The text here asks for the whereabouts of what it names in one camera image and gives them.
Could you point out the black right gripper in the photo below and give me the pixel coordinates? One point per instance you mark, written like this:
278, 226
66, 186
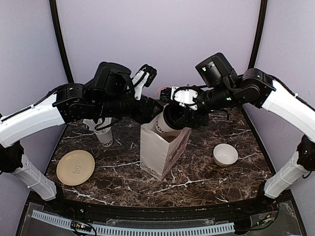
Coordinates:
193, 119

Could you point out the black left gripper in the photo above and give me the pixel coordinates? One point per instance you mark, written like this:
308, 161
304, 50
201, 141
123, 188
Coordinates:
144, 115

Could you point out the white paper coffee cup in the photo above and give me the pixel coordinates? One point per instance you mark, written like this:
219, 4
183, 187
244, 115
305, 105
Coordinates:
162, 128

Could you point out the black plastic cup lid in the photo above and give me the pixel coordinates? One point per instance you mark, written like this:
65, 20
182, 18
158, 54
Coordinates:
175, 117

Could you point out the white cream bear paper bag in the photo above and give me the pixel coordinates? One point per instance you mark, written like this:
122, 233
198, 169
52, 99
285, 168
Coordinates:
157, 153

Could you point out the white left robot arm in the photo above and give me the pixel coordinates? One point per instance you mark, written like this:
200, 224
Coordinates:
112, 93

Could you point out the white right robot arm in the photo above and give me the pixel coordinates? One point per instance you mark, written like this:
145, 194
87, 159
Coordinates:
227, 89

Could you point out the white ceramic bowl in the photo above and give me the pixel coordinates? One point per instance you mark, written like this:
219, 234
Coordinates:
225, 155

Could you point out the white cup holding straws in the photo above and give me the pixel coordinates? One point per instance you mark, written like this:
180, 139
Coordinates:
106, 139

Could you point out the white wrapped straws bundle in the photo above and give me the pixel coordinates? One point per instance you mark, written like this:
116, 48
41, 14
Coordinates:
102, 126

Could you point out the beige round plate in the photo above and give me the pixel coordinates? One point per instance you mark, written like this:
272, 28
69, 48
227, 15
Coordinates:
75, 168

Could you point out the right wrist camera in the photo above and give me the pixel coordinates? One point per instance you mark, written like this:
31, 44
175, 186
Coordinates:
185, 96

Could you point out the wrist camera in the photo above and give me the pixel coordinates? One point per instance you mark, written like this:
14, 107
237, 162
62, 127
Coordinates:
185, 96
143, 78

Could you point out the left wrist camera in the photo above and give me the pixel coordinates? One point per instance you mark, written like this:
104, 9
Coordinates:
143, 78

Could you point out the black right frame post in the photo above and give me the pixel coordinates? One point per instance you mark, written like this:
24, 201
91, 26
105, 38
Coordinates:
258, 33

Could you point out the black frame post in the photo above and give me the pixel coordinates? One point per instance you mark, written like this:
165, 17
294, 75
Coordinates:
60, 41
258, 33

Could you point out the black front table rail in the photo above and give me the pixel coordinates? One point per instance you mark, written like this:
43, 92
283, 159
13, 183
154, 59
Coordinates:
235, 211

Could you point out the white slotted cable duct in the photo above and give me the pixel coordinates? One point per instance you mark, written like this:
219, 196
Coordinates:
134, 228

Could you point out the black left frame post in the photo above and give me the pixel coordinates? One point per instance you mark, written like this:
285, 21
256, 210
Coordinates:
60, 41

